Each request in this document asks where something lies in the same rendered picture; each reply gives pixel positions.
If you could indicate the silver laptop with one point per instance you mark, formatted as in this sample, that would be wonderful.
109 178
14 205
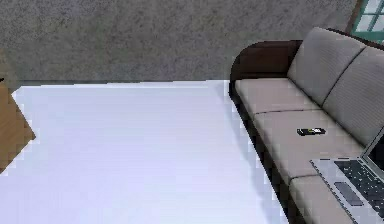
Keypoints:
358 181

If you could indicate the black remote control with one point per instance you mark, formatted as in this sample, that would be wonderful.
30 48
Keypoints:
310 131

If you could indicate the brown wooden table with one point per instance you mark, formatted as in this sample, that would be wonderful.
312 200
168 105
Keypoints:
11 130

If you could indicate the green framed window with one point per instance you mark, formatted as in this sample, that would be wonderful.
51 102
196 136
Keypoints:
370 20

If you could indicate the grey cushioned brown sofa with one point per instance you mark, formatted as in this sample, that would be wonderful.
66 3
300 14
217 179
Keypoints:
283 96

